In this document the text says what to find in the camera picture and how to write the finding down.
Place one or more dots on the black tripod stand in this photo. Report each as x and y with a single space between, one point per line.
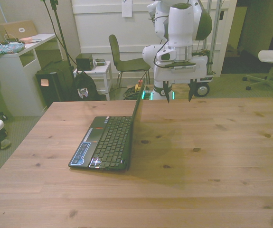
61 35

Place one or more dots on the cardboard box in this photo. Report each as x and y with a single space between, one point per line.
17 28

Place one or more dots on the white paper sheet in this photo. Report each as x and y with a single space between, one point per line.
127 8

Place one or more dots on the black computer tower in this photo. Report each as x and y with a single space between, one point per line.
48 88

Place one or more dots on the pink object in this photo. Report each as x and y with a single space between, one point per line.
26 39

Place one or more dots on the black backpack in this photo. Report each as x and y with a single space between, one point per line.
84 85

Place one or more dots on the small white side table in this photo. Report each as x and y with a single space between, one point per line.
101 70

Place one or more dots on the metal pole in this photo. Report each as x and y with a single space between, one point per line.
214 33

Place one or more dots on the black box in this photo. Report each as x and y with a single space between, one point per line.
84 61

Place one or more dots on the white swivel chair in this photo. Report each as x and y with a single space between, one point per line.
272 58

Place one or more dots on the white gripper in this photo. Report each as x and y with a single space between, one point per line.
198 69

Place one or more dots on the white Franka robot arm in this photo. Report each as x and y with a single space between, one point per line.
180 26

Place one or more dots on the white desk shelf unit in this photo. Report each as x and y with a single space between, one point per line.
10 78

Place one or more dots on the black open laptop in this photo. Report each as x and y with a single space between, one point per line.
107 140

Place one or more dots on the dark plywood chair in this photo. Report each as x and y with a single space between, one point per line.
124 63

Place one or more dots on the small grey device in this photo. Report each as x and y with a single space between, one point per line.
100 62

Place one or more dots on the patterned teal fabric pouch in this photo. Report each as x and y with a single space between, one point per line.
4 48

